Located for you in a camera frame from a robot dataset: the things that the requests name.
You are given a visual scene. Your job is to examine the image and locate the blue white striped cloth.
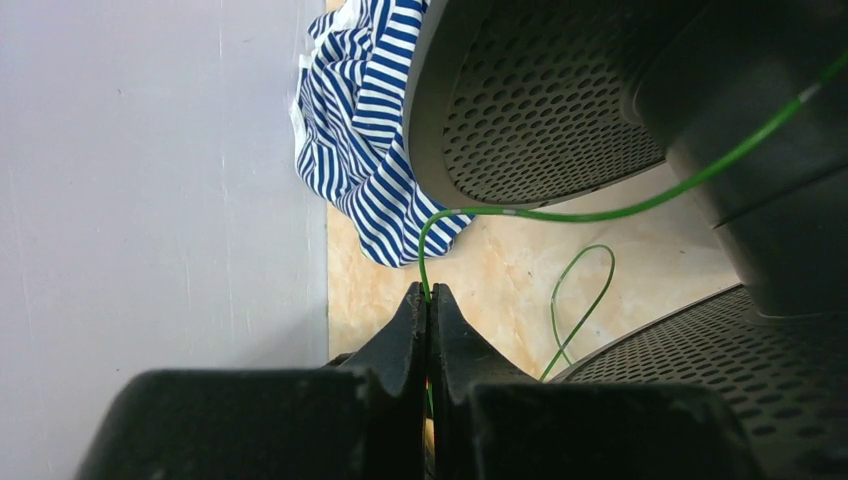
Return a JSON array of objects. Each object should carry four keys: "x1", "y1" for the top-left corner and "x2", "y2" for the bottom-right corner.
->
[{"x1": 290, "y1": 1, "x2": 472, "y2": 268}]

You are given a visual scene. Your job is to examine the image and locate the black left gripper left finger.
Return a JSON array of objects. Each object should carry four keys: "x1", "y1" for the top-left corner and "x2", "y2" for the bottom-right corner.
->
[{"x1": 77, "y1": 283, "x2": 426, "y2": 479}]

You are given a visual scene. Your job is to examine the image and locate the black cable spool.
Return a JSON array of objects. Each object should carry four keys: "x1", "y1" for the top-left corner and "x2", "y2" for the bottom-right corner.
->
[{"x1": 404, "y1": 1, "x2": 847, "y2": 479}]

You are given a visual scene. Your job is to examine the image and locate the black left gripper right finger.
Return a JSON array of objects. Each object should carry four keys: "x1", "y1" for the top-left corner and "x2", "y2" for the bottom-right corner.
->
[{"x1": 429, "y1": 284, "x2": 764, "y2": 479}]

